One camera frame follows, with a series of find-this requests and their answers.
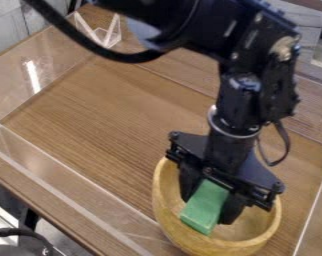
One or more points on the green rectangular block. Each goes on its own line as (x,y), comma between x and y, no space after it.
(202,211)

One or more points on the black table leg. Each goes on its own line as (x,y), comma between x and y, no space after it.
(31,219)

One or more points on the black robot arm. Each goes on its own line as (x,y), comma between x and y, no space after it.
(254,42)

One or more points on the clear acrylic corner bracket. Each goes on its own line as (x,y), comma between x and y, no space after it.
(106,37)

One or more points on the clear acrylic tray wall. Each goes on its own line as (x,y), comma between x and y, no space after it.
(82,168)

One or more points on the brown wooden bowl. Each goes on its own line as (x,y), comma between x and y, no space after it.
(242,239)

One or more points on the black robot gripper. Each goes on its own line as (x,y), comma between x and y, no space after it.
(222,157)

